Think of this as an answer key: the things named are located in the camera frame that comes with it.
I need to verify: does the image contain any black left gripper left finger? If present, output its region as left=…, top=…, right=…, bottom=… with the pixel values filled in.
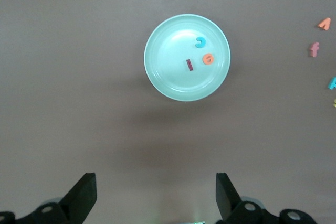
left=0, top=173, right=97, bottom=224

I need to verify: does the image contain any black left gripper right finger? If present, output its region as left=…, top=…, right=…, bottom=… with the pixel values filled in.
left=215, top=173, right=320, bottom=224

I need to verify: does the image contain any orange letter e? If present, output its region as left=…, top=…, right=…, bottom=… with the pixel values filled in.
left=202, top=52, right=215, bottom=66

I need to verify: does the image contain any teal letter c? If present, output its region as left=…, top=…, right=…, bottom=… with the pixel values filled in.
left=194, top=37, right=207, bottom=49

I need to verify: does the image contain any green plate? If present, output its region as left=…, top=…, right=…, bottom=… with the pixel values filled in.
left=143, top=13, right=232, bottom=102

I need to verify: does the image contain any pink red letter f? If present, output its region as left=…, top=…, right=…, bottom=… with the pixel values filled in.
left=308, top=41, right=320, bottom=58

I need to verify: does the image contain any orange letter A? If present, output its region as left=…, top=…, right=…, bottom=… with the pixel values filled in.
left=317, top=17, right=332, bottom=30

